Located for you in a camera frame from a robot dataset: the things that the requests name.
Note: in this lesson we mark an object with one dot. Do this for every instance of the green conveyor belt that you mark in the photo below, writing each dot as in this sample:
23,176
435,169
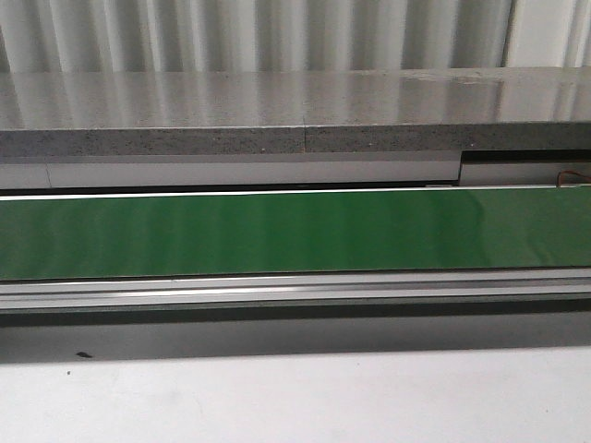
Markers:
107,237

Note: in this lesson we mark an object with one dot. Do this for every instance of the white panel under counter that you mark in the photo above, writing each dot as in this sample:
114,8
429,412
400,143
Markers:
229,169

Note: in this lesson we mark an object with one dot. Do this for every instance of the white curtain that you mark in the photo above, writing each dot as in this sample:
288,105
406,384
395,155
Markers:
249,36

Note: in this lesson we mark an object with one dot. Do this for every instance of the aluminium conveyor front rail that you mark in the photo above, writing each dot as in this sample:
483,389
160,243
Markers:
399,286

